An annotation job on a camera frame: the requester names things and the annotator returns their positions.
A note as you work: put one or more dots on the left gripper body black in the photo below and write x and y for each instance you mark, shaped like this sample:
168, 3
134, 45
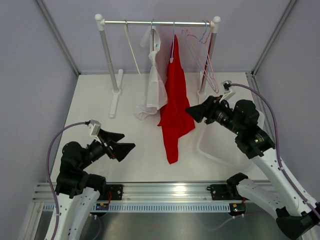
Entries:
96, 150

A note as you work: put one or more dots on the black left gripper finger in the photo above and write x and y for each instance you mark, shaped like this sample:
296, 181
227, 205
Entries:
119, 151
110, 136

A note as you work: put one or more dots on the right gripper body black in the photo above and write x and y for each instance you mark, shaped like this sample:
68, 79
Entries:
219, 113

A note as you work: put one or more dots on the red t shirt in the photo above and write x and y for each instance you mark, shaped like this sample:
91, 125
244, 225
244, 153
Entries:
174, 121

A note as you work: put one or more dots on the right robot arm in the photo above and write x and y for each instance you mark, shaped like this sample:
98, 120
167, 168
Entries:
293, 208

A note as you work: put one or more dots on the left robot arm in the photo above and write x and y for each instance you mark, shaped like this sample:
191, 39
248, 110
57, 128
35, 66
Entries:
76, 191

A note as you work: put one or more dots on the white t shirt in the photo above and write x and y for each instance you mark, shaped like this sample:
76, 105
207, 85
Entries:
155, 94

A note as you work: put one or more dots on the silver hanger under white shirt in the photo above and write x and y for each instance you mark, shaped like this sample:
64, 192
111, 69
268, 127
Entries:
152, 36

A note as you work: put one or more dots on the cream wooden hanger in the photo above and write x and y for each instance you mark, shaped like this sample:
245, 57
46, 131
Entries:
126, 29

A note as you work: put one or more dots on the white plastic basket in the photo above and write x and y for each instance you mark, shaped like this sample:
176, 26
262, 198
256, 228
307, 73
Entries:
217, 144

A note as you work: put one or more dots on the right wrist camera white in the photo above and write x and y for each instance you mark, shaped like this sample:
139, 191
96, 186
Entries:
228, 90

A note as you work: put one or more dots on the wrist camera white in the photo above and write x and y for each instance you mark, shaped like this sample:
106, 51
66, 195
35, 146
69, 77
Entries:
94, 127
228, 90

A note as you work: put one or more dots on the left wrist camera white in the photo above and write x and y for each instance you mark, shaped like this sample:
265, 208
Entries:
94, 127

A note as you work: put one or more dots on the white slotted cable duct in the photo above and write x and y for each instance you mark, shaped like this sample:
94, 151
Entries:
118, 207

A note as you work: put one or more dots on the aluminium rail frame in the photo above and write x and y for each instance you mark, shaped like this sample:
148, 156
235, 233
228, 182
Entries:
171, 192

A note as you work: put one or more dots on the pink wire hanger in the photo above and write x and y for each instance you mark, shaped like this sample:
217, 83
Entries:
211, 47

